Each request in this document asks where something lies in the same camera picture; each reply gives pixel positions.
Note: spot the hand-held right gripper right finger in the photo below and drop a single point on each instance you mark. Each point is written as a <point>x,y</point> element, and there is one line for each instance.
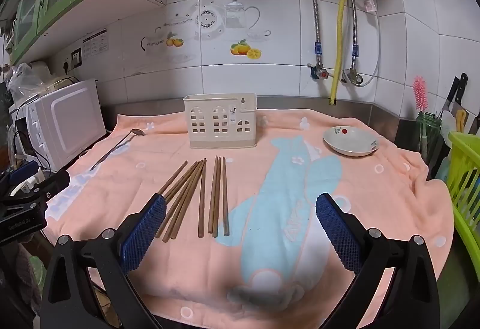
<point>337,235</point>

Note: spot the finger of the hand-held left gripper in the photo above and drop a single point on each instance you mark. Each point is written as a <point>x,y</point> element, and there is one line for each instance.
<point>56,183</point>
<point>20,171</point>

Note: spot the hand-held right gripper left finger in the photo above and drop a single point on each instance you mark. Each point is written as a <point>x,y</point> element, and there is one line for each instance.
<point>144,231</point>

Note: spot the brown wooden chopstick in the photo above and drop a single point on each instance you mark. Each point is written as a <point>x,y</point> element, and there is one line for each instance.
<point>189,198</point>
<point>172,178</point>
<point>202,201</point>
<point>183,179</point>
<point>185,188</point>
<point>218,198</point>
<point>225,198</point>

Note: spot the cream plastic utensil holder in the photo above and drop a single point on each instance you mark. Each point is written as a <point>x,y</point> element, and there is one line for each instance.
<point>221,123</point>

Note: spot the white microwave oven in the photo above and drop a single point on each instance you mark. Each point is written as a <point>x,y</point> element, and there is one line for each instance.
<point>67,119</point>

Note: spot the long metal spoon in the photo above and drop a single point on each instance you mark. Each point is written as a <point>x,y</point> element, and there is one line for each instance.
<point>116,147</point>

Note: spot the pink printed towel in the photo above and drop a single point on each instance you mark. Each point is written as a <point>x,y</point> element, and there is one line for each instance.
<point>262,258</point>

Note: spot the clear plastic bag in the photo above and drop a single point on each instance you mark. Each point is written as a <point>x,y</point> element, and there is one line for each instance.
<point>22,80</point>

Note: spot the white floral dish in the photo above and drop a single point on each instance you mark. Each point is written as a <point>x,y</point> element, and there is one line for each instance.
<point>350,141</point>

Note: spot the glass jar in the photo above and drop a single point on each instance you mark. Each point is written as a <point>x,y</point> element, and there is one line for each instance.
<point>429,138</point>

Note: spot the green plastic dish rack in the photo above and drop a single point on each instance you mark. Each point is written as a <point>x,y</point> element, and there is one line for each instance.
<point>465,171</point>

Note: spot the white instruction sticker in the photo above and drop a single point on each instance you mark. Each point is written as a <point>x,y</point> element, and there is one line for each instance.
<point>95,43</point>

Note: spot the metal water valve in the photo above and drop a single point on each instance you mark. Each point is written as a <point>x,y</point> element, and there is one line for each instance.
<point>353,78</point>

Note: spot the pink bottle brush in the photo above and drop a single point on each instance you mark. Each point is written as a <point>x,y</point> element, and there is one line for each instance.
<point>420,93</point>

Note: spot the yellow kitchen tool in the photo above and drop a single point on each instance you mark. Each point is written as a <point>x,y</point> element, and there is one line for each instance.
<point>460,121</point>

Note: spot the clear plastic tube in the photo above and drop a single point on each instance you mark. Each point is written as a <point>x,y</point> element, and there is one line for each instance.
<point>378,52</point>

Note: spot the black wall plug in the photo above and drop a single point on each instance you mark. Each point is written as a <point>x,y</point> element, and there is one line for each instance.
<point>66,66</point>

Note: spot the wall socket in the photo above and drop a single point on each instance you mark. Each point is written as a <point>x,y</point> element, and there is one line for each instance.
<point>76,57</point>

